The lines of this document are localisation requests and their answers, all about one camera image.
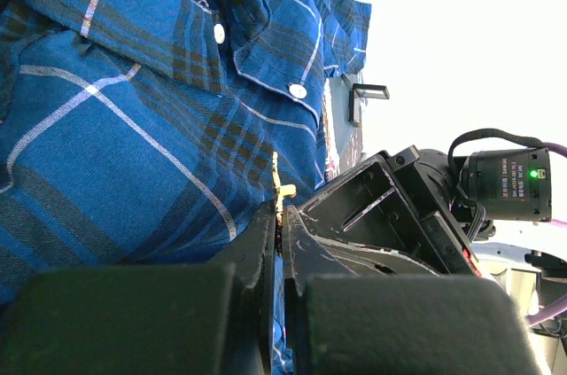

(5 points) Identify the blue plaid shirt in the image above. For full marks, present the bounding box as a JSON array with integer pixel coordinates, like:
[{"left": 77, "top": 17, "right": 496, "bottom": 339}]
[{"left": 0, "top": 0, "right": 372, "bottom": 375}]

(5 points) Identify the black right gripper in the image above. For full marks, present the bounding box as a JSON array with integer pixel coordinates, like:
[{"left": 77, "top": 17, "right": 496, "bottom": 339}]
[{"left": 294, "top": 146, "right": 481, "bottom": 277}]

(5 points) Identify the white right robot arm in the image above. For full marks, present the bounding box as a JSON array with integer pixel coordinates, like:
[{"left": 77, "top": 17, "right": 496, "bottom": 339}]
[{"left": 283, "top": 129, "right": 566, "bottom": 374}]

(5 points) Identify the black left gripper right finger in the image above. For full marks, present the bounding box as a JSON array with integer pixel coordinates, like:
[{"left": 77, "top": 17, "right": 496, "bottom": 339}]
[{"left": 283, "top": 207, "right": 540, "bottom": 374}]

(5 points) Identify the gold flower brooch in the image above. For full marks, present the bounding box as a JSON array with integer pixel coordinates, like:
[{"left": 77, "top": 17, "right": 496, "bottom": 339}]
[{"left": 272, "top": 151, "right": 297, "bottom": 257}]

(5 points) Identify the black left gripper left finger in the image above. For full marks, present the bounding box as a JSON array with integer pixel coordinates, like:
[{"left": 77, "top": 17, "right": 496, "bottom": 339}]
[{"left": 1, "top": 203, "right": 276, "bottom": 374}]

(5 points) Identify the blue patterned placemat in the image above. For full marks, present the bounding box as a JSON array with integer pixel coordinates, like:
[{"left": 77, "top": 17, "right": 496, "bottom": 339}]
[{"left": 322, "top": 74, "right": 367, "bottom": 182}]

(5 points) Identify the black brooch box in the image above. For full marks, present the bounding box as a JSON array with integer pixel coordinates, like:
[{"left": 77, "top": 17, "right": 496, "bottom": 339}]
[{"left": 347, "top": 83, "right": 390, "bottom": 128}]

